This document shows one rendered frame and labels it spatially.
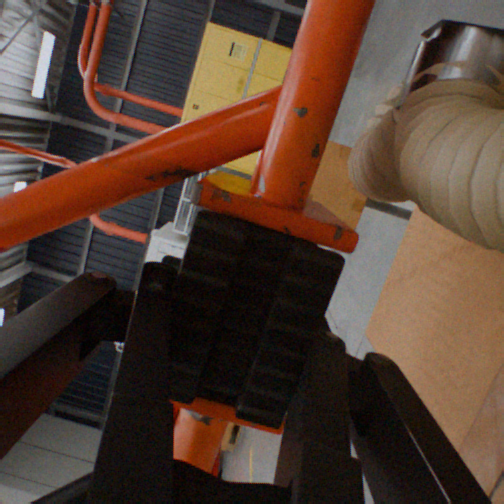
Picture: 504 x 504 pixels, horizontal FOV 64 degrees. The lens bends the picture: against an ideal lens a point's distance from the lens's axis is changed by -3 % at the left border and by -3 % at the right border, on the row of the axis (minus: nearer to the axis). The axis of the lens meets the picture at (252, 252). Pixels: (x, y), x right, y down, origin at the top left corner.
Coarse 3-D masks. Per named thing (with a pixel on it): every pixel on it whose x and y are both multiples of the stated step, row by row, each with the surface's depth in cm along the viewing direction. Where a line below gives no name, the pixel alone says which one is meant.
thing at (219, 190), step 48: (192, 192) 14; (240, 192) 14; (192, 240) 13; (240, 240) 13; (288, 240) 14; (336, 240) 14; (192, 288) 13; (240, 288) 14; (288, 288) 13; (192, 336) 14; (240, 336) 15; (288, 336) 14; (192, 384) 14; (240, 384) 15; (288, 384) 14
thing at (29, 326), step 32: (64, 288) 12; (96, 288) 13; (32, 320) 10; (64, 320) 10; (0, 352) 8; (32, 352) 9; (64, 352) 11; (96, 352) 14; (0, 384) 8; (32, 384) 9; (64, 384) 11; (0, 416) 8; (32, 416) 10; (0, 448) 8
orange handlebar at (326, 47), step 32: (320, 0) 13; (352, 0) 13; (320, 32) 13; (352, 32) 13; (288, 64) 18; (320, 64) 14; (352, 64) 14; (288, 96) 14; (320, 96) 14; (288, 128) 14; (320, 128) 14; (288, 160) 14; (320, 160) 15; (256, 192) 15; (288, 192) 15; (192, 416) 17; (192, 448) 17
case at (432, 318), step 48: (432, 240) 29; (384, 288) 35; (432, 288) 27; (480, 288) 22; (384, 336) 32; (432, 336) 26; (480, 336) 21; (432, 384) 24; (480, 384) 20; (480, 432) 19; (480, 480) 18
